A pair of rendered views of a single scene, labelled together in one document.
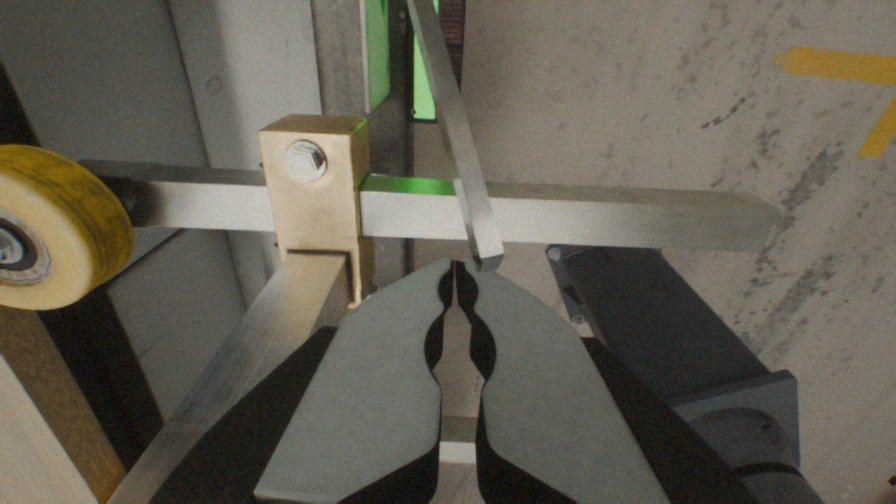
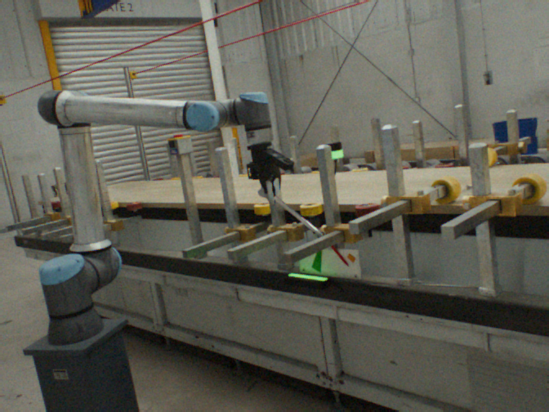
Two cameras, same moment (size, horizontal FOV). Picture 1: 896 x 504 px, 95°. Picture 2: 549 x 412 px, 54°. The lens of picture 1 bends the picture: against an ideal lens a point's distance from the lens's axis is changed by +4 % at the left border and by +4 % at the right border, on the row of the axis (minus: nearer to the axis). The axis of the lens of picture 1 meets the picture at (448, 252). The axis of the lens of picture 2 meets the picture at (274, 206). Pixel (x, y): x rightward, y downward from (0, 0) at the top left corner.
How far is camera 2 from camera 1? 174 cm
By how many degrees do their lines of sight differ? 62
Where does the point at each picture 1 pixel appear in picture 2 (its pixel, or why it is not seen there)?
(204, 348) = not seen: hidden behind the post
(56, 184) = (311, 209)
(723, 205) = (240, 248)
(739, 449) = (91, 316)
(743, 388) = (98, 340)
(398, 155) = (287, 271)
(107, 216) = (305, 212)
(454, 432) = (226, 239)
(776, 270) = not seen: outside the picture
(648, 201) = (250, 245)
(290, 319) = (278, 208)
